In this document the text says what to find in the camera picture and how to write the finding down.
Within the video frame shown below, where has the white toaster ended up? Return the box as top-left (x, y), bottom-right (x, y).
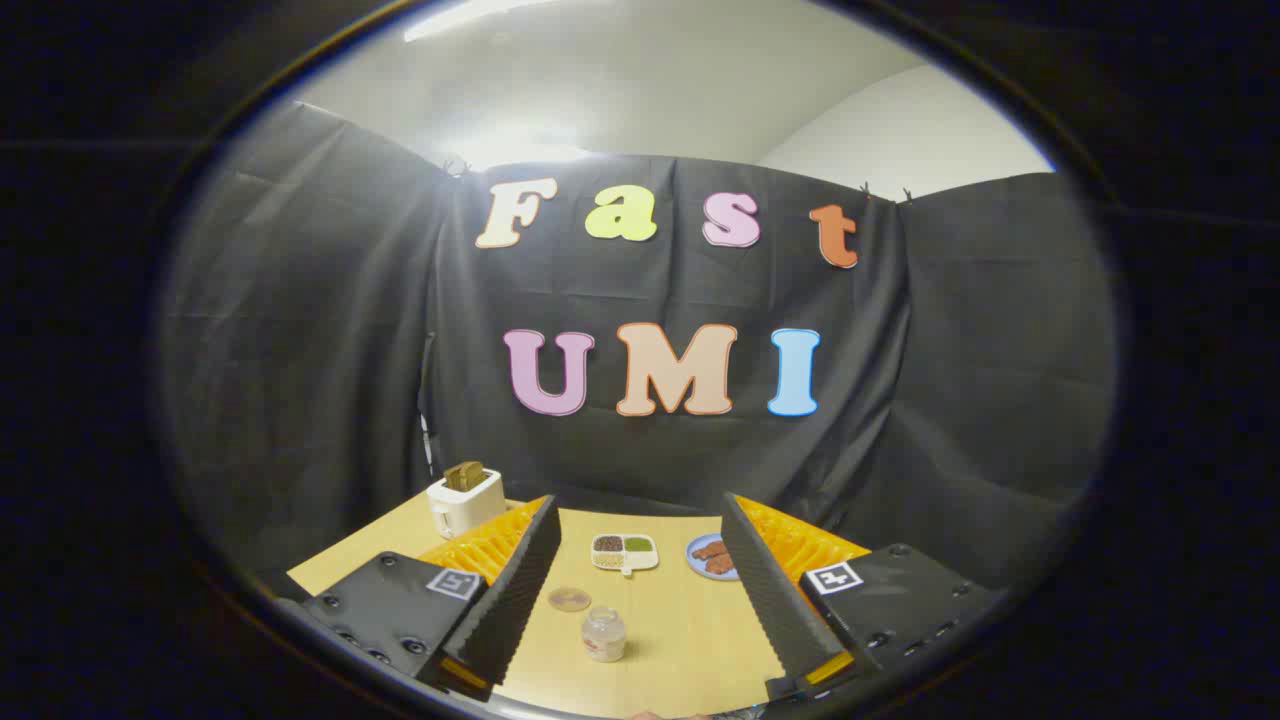
top-left (427, 468), bottom-right (508, 540)

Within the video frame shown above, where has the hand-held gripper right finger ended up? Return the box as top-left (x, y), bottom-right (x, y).
top-left (721, 492), bottom-right (993, 704)

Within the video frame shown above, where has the white divided dish with grains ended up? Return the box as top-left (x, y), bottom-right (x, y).
top-left (590, 533), bottom-right (660, 578)

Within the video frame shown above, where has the black backdrop cloth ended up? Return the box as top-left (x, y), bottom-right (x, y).
top-left (158, 100), bottom-right (1119, 591)

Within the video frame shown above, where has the wooden table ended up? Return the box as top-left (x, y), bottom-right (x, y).
top-left (287, 489), bottom-right (791, 719)

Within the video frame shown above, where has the blue plate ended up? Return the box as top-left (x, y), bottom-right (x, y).
top-left (686, 533), bottom-right (742, 582)

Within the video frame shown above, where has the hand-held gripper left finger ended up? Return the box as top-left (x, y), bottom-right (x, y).
top-left (297, 494), bottom-right (563, 702)

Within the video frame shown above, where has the small clear juice bottle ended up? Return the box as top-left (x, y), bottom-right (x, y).
top-left (582, 606), bottom-right (627, 663)

